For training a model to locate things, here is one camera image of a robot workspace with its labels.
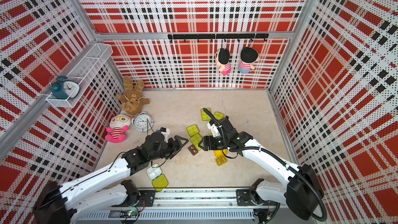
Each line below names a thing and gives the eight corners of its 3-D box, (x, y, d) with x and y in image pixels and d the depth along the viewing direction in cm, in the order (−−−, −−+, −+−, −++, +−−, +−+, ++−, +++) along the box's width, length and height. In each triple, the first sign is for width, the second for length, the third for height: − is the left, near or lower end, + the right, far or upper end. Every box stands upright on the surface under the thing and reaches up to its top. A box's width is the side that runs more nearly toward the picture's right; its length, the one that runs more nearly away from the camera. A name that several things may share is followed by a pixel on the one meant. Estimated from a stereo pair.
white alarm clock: (130, 132, 98) (128, 129, 95) (137, 115, 107) (134, 111, 104) (151, 132, 98) (149, 129, 95) (156, 115, 107) (154, 111, 104)
